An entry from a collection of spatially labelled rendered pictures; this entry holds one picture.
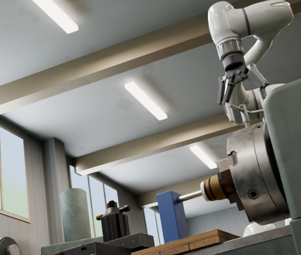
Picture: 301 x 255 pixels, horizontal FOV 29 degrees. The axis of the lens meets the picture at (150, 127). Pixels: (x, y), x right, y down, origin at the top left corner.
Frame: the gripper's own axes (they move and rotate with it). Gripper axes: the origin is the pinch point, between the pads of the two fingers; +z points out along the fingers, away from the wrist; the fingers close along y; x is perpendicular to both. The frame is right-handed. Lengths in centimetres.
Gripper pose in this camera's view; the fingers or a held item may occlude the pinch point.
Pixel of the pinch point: (247, 111)
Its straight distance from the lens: 198.3
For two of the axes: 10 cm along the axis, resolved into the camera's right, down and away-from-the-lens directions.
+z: 2.0, 9.3, -3.1
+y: -7.9, 3.4, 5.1
